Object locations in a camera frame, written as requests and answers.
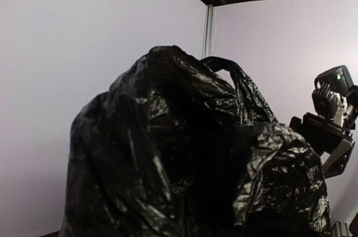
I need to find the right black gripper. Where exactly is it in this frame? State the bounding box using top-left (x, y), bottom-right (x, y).
top-left (289, 112), bottom-right (355, 178)

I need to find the black plastic trash bag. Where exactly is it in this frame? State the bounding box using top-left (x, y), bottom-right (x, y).
top-left (60, 46), bottom-right (331, 236)

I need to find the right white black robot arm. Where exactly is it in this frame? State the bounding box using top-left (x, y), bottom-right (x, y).
top-left (290, 65), bottom-right (357, 178)

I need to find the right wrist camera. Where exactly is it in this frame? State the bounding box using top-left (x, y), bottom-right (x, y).
top-left (312, 83), bottom-right (348, 127)

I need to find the right aluminium frame post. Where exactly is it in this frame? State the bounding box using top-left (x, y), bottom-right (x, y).
top-left (200, 4), bottom-right (216, 59)

